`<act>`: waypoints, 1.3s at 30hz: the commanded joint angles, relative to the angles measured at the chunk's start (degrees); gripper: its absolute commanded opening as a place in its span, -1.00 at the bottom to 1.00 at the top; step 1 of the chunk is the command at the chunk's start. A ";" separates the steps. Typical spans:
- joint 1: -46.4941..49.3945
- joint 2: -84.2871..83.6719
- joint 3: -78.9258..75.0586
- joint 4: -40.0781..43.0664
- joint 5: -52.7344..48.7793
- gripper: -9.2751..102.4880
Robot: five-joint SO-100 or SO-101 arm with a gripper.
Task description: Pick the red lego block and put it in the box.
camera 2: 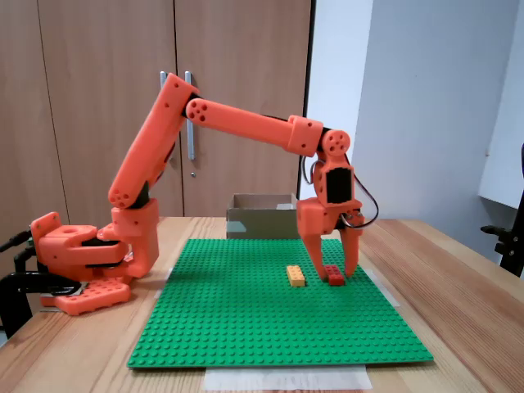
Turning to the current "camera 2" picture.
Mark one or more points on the red lego block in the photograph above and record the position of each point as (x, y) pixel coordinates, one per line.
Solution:
(335, 276)

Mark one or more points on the yellow lego block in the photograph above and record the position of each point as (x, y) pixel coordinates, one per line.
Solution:
(296, 276)

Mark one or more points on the open cardboard box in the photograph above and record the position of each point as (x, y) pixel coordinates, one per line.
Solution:
(262, 221)

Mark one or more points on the green lego baseplate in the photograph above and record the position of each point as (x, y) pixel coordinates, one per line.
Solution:
(245, 319)

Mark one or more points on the translucent masking tape strip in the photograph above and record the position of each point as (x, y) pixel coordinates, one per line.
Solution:
(387, 290)
(165, 282)
(286, 378)

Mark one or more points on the black stand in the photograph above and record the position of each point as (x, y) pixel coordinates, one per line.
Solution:
(511, 249)

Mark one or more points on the brown wooden cabinet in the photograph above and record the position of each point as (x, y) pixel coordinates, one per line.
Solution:
(245, 49)

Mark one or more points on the black table clamp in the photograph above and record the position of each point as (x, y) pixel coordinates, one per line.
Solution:
(16, 286)

